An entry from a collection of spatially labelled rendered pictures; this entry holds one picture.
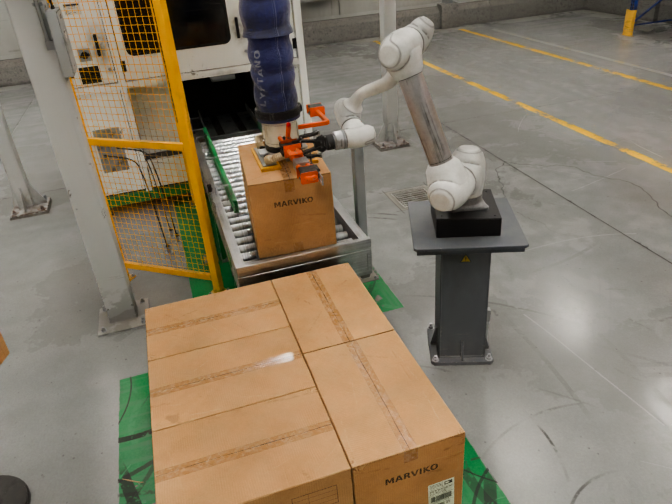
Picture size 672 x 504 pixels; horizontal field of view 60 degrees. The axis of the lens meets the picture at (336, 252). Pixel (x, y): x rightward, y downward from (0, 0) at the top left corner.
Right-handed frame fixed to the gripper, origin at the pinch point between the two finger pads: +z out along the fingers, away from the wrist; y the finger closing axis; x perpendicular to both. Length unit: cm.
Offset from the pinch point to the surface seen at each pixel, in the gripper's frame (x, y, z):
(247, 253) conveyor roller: 14, 57, 28
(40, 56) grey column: 61, -46, 103
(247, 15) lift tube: 19, -58, 9
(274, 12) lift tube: 15, -58, -3
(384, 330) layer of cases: -75, 58, -14
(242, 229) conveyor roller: 48, 60, 25
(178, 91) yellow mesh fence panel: 66, -19, 44
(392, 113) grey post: 273, 80, -162
